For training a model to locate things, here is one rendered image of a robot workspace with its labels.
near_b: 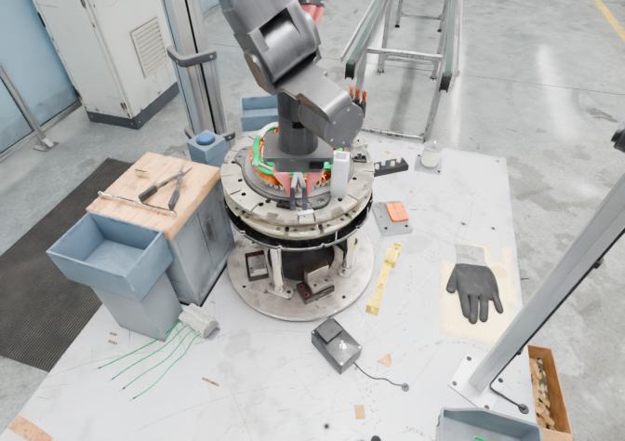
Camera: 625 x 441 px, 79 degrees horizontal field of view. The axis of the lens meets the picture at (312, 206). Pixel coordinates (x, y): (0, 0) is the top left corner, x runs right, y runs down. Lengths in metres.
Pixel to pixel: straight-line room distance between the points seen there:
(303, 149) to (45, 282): 1.92
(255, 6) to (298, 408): 0.70
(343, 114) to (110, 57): 2.59
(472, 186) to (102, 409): 1.14
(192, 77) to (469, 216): 0.88
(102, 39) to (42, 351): 1.85
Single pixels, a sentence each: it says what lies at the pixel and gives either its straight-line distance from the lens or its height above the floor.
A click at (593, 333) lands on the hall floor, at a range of 2.18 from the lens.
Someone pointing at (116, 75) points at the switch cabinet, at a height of 0.42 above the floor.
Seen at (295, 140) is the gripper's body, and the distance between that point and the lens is 0.53.
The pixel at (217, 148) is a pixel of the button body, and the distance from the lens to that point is 1.00.
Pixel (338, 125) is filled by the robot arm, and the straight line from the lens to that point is 0.45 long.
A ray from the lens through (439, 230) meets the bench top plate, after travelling 1.14.
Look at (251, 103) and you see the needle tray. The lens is 1.12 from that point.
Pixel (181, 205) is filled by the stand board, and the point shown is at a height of 1.06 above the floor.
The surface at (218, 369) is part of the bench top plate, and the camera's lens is 0.89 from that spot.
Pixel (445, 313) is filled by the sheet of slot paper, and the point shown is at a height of 0.78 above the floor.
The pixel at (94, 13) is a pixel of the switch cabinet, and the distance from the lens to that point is 2.86.
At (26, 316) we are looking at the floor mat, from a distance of 2.23.
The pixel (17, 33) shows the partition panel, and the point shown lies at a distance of 3.18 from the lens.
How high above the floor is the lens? 1.59
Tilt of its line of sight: 45 degrees down
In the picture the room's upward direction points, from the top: straight up
